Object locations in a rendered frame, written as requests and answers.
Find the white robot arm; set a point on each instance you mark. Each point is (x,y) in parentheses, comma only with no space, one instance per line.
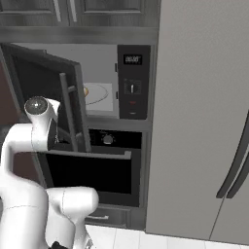
(22,207)

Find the red microwave button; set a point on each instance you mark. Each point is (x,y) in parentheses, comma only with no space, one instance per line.
(133,102)

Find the white microwave turntable plate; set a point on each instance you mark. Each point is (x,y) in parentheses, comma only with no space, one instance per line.
(99,94)

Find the black microwave oven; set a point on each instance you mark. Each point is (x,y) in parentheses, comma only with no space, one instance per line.
(133,78)

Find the black microwave door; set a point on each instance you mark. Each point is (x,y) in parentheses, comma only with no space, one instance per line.
(39,78)

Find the dark grey cupboard door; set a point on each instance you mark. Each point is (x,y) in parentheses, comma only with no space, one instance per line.
(29,11)
(116,11)

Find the grey oven knob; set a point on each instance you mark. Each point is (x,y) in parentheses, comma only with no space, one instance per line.
(108,139)

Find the small orange round thing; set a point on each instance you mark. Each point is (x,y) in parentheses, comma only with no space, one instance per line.
(86,92)

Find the black built-in oven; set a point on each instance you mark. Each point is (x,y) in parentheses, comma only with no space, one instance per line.
(110,175)

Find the grey fridge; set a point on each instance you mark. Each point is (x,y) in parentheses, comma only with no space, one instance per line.
(194,113)

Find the dark grey drawer front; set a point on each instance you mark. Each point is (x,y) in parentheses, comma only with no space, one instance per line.
(112,216)

